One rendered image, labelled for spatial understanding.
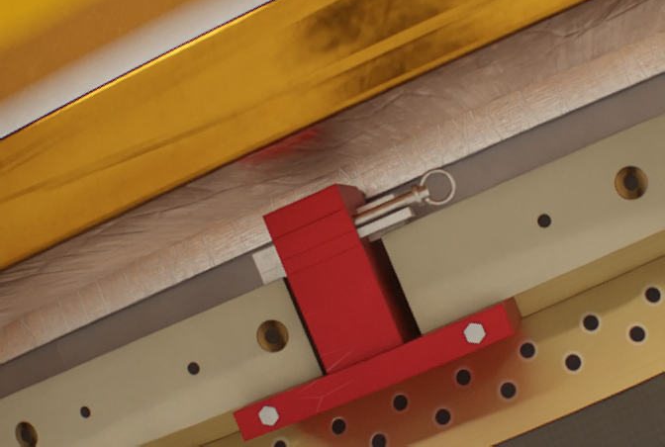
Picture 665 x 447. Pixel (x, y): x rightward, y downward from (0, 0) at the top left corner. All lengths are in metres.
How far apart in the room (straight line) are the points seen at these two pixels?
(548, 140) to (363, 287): 0.13
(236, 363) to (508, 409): 0.12
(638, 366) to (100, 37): 0.27
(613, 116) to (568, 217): 0.08
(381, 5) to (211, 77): 0.07
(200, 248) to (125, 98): 0.16
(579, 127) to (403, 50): 0.17
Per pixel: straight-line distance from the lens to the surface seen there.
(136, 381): 0.52
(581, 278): 0.53
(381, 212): 0.46
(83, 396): 0.54
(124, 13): 0.41
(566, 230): 0.47
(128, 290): 0.56
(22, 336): 0.61
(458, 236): 0.47
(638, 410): 0.50
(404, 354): 0.46
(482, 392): 0.51
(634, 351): 0.50
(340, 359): 0.46
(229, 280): 0.55
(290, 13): 0.39
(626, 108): 0.54
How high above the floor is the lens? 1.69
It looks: 6 degrees up
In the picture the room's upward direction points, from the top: 23 degrees counter-clockwise
